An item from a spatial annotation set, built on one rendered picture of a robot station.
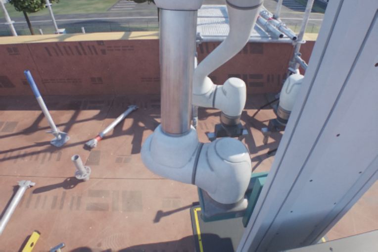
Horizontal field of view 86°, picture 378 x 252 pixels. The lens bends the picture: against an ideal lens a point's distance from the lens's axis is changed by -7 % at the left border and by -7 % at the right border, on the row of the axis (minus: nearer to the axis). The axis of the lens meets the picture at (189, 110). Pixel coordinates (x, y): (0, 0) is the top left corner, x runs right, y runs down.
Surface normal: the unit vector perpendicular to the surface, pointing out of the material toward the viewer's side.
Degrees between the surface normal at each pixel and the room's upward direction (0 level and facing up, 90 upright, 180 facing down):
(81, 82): 90
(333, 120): 90
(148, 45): 90
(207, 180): 84
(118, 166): 0
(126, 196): 0
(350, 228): 0
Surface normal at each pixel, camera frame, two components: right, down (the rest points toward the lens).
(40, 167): 0.00, -0.79
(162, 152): -0.41, 0.36
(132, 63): 0.00, 0.62
